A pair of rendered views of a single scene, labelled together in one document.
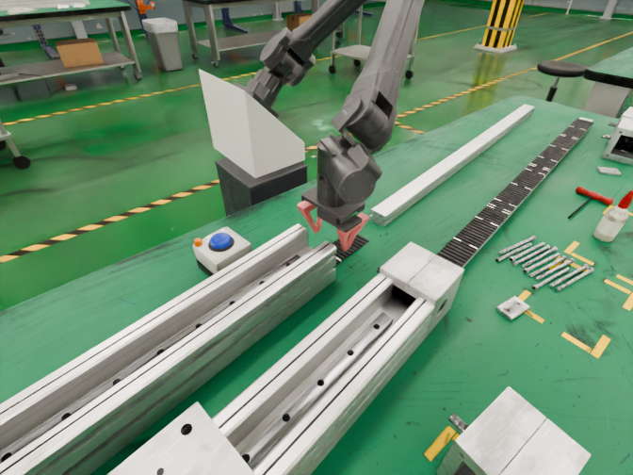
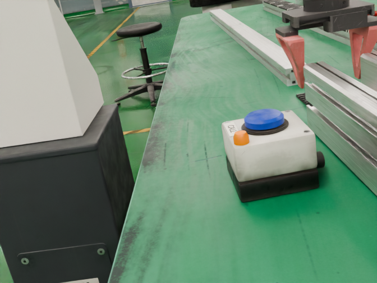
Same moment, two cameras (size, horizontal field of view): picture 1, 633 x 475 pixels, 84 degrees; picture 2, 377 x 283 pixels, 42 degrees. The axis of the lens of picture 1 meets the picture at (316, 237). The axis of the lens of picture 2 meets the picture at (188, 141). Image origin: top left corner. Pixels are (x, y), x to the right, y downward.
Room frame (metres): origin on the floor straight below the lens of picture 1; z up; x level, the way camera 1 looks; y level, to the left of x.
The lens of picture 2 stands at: (0.24, 0.56, 1.02)
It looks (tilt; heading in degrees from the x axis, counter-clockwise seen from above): 21 degrees down; 315
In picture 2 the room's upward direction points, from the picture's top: 10 degrees counter-clockwise
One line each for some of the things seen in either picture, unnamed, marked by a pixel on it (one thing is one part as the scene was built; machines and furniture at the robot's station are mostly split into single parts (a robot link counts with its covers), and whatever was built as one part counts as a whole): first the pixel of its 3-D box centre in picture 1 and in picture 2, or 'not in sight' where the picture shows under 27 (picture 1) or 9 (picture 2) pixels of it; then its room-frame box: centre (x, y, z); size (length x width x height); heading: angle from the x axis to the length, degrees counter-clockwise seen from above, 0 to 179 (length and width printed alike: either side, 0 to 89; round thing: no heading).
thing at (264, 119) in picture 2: (220, 241); (264, 123); (0.50, 0.18, 0.84); 0.04 x 0.04 x 0.02
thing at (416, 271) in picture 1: (411, 285); not in sight; (0.41, -0.16, 0.83); 0.12 x 0.09 x 0.10; 46
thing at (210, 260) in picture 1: (226, 256); (275, 150); (0.50, 0.17, 0.81); 0.10 x 0.08 x 0.06; 46
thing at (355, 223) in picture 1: (342, 227); (346, 45); (0.52, -0.05, 0.87); 0.07 x 0.07 x 0.09; 45
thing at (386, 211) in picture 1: (471, 150); (242, 33); (0.99, -0.47, 0.79); 0.96 x 0.04 x 0.03; 136
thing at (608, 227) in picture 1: (616, 215); not in sight; (0.60, -0.62, 0.84); 0.04 x 0.04 x 0.12
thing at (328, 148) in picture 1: (335, 159); not in sight; (0.53, -0.03, 1.00); 0.07 x 0.06 x 0.07; 18
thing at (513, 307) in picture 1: (512, 307); not in sight; (0.40, -0.34, 0.78); 0.05 x 0.03 x 0.01; 121
